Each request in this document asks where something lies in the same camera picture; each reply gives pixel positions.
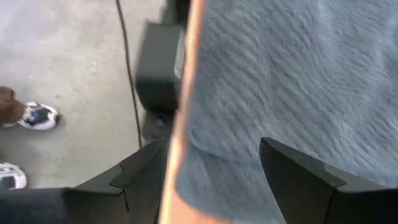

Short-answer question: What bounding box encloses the grey terry towel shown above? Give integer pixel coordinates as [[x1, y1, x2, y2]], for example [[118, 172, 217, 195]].
[[175, 0, 398, 224]]

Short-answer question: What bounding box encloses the person's leg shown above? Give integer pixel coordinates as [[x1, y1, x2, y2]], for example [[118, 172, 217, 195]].
[[0, 86, 27, 128]]

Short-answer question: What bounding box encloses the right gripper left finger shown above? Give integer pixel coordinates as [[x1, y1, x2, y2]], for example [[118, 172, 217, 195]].
[[63, 140, 170, 224]]

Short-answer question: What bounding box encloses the black box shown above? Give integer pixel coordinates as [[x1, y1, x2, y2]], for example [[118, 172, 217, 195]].
[[135, 21, 187, 112]]

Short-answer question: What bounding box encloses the black floor cable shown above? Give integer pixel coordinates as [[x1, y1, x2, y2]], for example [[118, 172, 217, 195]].
[[114, 0, 144, 149]]

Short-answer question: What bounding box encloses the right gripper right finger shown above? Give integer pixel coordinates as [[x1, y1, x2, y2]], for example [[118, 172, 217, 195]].
[[259, 136, 386, 224]]

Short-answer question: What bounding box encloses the person's white shoe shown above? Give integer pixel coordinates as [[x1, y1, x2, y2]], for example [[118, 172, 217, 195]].
[[17, 101, 62, 131], [0, 161, 28, 190]]

